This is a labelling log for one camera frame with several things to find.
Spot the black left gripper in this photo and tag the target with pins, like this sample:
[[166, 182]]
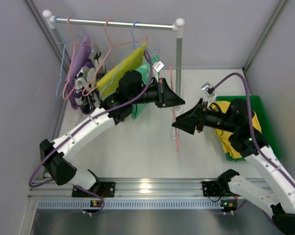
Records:
[[161, 93]]

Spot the blue hanger of green trousers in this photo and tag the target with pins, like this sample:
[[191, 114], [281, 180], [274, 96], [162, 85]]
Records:
[[102, 97]]

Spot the green plastic bin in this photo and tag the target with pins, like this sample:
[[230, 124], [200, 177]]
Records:
[[258, 108]]

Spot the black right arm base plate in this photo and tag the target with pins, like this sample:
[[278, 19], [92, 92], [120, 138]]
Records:
[[216, 188]]

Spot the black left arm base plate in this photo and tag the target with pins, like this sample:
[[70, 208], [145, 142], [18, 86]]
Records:
[[101, 189]]

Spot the purple trousers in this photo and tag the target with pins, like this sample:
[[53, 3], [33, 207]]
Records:
[[81, 55]]

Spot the pink hanger of yellow trousers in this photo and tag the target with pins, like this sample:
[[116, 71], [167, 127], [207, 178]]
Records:
[[174, 135]]

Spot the green tie-dye trousers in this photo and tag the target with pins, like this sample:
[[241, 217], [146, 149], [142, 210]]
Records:
[[144, 70]]

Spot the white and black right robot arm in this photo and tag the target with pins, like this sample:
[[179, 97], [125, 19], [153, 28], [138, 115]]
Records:
[[279, 202]]

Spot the pink hanger of purple trousers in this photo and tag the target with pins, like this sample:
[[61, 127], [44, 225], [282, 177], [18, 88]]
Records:
[[75, 45]]

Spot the olive yellow trousers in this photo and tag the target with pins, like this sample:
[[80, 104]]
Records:
[[131, 62]]

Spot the silver clothes rack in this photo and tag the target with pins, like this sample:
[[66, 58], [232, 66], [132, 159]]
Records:
[[177, 27]]

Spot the camouflage trousers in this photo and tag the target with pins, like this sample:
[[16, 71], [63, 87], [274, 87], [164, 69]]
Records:
[[88, 103]]

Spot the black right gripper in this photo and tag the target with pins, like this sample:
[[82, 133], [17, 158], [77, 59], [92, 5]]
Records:
[[200, 117]]

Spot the aluminium mounting rail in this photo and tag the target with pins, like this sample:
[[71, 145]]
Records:
[[138, 194]]

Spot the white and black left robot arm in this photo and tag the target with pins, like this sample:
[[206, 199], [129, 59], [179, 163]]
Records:
[[57, 155]]

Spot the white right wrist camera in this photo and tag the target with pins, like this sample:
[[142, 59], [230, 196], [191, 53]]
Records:
[[209, 91]]

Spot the empty light blue hanger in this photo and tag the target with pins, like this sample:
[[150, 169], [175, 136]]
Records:
[[61, 54]]

